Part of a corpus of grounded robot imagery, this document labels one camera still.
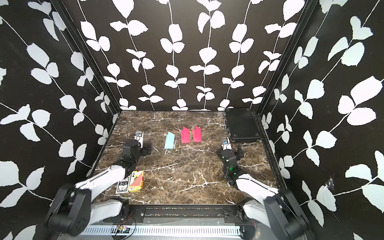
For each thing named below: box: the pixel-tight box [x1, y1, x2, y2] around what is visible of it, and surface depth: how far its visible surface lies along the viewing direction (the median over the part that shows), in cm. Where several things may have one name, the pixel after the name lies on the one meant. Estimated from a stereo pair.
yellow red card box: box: [128, 170, 145, 192], surface depth 85 cm
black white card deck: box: [116, 176, 131, 194], surface depth 82 cm
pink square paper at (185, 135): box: [180, 126, 190, 144], surface depth 107 cm
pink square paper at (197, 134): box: [192, 125, 202, 143], surface depth 107 cm
